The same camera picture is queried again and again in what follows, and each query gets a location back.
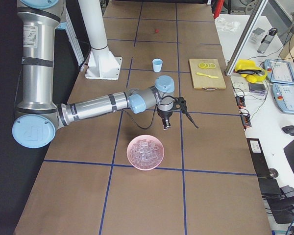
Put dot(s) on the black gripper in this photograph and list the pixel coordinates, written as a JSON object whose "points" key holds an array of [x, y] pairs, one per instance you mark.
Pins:
{"points": [[164, 114]]}

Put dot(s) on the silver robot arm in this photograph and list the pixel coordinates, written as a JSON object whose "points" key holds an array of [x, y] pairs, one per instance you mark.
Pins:
{"points": [[37, 117]]}

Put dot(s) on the pile of clear ice cubes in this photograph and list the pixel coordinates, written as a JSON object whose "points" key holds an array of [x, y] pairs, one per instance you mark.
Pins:
{"points": [[145, 154]]}

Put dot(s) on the light blue plastic cup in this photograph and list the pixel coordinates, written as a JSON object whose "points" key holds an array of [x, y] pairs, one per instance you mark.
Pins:
{"points": [[157, 64]]}

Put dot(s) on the pink bowl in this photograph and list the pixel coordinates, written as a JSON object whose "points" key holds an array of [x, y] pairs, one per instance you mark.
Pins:
{"points": [[147, 137]]}

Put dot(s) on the yellow plastic knife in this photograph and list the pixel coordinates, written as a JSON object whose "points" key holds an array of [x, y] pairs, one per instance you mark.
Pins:
{"points": [[206, 75]]}

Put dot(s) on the wooden cutting board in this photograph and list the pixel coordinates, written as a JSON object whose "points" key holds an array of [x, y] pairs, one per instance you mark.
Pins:
{"points": [[212, 68]]}

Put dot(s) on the black power strip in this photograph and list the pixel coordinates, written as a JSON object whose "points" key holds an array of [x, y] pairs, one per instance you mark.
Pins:
{"points": [[244, 113]]}

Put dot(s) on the yellow bag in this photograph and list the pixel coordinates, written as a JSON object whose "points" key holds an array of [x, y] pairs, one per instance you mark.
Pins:
{"points": [[249, 70]]}

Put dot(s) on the clear plastic bag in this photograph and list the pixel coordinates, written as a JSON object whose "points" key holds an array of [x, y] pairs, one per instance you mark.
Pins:
{"points": [[225, 26]]}

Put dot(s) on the upper blue teach pendant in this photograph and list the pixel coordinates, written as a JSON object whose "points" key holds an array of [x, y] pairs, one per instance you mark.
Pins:
{"points": [[279, 71]]}

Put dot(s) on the blue teach pendant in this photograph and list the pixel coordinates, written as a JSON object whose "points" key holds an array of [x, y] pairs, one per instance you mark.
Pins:
{"points": [[279, 71], [284, 97]]}

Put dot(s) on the lower blue teach pendant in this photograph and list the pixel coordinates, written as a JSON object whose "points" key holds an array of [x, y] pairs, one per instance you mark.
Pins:
{"points": [[284, 97]]}

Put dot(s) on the black computer mouse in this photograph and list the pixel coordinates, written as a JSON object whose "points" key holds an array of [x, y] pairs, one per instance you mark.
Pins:
{"points": [[288, 130]]}

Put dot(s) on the grey water bottle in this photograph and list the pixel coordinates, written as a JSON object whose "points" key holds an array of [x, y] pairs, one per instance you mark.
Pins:
{"points": [[265, 42]]}

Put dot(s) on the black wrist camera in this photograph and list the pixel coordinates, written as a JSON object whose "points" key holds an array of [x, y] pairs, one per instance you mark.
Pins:
{"points": [[180, 104]]}

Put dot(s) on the lemon slice nearest handle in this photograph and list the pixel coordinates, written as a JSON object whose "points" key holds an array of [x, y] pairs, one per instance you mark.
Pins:
{"points": [[202, 65]]}

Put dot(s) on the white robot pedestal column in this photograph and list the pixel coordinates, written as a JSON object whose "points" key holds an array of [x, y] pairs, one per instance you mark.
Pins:
{"points": [[102, 63]]}

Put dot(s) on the aluminium frame post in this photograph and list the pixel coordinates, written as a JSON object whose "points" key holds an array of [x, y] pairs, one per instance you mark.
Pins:
{"points": [[253, 18]]}

